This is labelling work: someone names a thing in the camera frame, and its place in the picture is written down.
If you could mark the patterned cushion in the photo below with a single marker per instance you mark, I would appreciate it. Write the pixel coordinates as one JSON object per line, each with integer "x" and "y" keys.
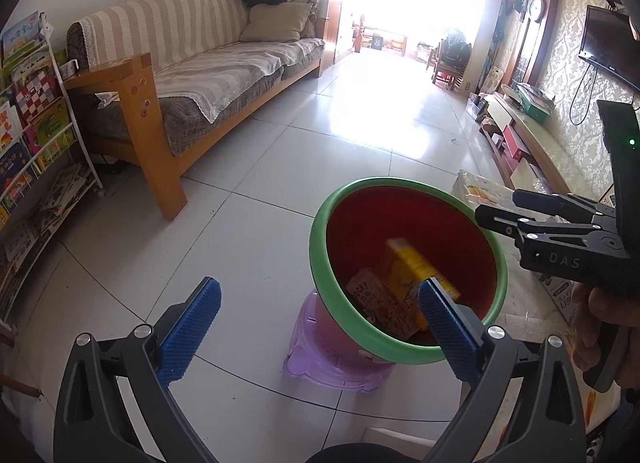
{"x": 310, "y": 27}

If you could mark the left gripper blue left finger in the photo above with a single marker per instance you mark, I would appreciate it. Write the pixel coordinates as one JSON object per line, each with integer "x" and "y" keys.
{"x": 183, "y": 327}

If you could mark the white bookshelf with children's books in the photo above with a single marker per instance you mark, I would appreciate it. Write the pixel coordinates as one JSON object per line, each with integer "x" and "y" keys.
{"x": 45, "y": 166}

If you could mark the green box on cabinet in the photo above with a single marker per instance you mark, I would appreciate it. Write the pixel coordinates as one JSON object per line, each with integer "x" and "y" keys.
{"x": 534, "y": 102}

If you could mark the red bin with green rim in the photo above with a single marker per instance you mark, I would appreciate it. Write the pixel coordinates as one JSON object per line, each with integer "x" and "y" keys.
{"x": 374, "y": 241}

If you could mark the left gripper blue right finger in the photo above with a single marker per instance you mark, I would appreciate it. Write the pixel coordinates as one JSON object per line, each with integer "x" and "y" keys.
{"x": 456, "y": 329}

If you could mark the printed wrapper in bin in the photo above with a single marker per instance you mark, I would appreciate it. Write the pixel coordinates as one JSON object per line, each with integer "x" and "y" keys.
{"x": 378, "y": 304}

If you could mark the beige cushion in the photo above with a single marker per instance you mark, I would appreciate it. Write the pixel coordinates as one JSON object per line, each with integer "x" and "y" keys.
{"x": 280, "y": 23}

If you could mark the wooden chair with bag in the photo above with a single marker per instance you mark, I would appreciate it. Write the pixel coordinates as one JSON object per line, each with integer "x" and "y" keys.
{"x": 449, "y": 60}

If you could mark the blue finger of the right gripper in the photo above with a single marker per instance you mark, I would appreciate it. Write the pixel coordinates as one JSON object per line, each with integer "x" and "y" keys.
{"x": 570, "y": 223}
{"x": 550, "y": 203}

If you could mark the purple plastic stool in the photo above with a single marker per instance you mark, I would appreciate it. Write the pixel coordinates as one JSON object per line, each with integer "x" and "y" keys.
{"x": 323, "y": 354}

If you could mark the wall-mounted television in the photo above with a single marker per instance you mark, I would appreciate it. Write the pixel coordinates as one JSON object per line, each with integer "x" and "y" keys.
{"x": 608, "y": 43}

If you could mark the right hand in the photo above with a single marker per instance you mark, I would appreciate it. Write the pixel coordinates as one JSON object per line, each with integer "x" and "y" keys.
{"x": 595, "y": 308}

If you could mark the wooden sofa with striped cover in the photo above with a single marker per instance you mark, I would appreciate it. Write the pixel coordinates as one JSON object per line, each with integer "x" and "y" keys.
{"x": 160, "y": 82}

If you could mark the round wall clock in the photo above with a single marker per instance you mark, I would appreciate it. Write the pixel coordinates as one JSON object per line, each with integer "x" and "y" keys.
{"x": 536, "y": 10}

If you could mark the long tv cabinet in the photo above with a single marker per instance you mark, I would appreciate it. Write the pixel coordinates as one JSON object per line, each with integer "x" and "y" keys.
{"x": 526, "y": 155}

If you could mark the fruit-print tablecloth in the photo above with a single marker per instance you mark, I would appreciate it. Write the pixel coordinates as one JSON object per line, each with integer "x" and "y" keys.
{"x": 529, "y": 312}

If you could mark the yellow medicine box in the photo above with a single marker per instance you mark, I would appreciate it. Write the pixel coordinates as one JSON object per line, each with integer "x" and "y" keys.
{"x": 404, "y": 269}

